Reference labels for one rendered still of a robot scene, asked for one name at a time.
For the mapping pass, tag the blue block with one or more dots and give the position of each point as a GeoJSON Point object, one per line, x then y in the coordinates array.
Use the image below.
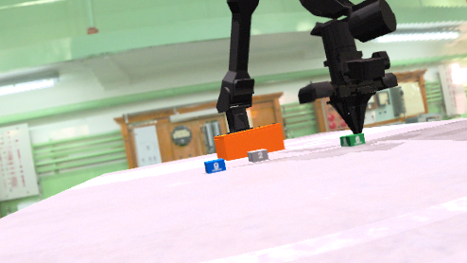
{"type": "Point", "coordinates": [214, 166]}

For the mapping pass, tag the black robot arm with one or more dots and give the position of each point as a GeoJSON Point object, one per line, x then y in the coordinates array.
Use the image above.
{"type": "Point", "coordinates": [365, 21]}

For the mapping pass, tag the green block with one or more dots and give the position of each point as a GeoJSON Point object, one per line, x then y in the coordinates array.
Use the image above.
{"type": "Point", "coordinates": [352, 140]}

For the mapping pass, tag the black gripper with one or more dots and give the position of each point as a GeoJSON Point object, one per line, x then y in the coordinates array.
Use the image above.
{"type": "Point", "coordinates": [349, 101]}

